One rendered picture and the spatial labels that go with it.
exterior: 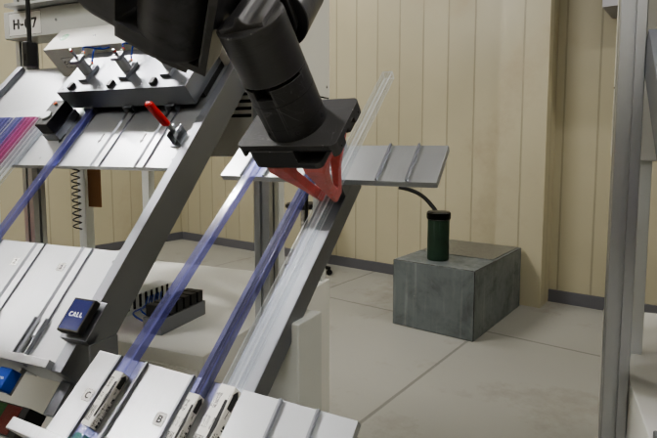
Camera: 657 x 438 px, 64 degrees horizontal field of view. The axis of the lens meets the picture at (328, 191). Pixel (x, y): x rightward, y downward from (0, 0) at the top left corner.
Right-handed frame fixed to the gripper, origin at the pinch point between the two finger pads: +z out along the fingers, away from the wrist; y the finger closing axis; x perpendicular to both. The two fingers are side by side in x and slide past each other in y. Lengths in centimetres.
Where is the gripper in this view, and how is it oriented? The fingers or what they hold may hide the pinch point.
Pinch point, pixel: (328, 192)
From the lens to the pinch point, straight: 53.5
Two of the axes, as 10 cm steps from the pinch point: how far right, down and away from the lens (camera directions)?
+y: -8.8, -0.3, 4.7
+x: -3.5, 7.2, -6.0
